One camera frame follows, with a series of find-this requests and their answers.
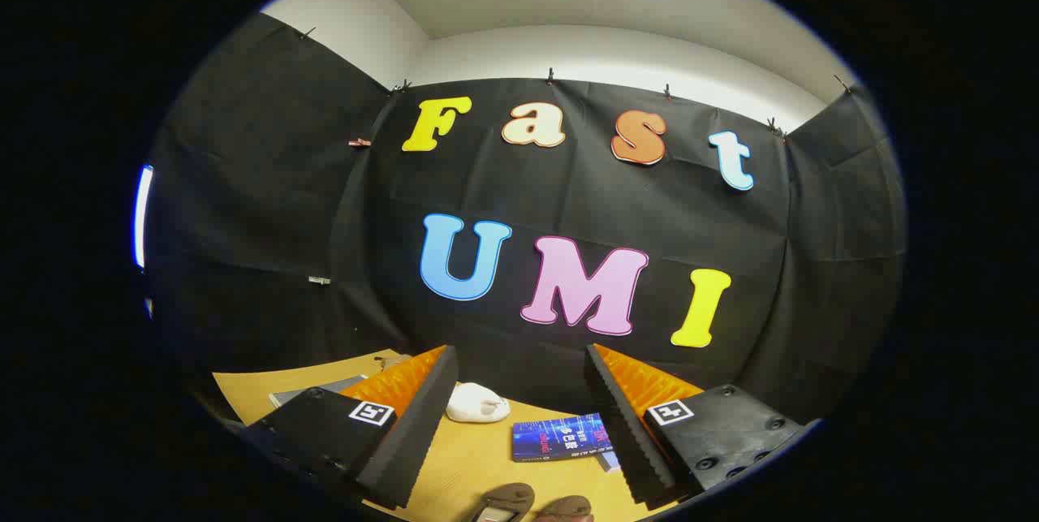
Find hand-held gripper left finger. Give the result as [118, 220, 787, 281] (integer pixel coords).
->
[242, 345, 460, 510]

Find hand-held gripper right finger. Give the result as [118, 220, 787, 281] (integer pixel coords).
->
[584, 343, 822, 507]

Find brown fuzzy shoe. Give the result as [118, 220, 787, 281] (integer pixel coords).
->
[467, 483, 537, 522]
[536, 495, 595, 522]

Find grey and cream storage box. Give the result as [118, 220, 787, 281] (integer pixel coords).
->
[269, 374, 370, 409]

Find blue hardcover book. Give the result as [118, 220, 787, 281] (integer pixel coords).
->
[511, 413, 614, 464]

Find white plush toy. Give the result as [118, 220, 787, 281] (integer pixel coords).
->
[445, 382, 511, 424]

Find black backdrop cloth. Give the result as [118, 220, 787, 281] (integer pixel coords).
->
[146, 12, 906, 425]

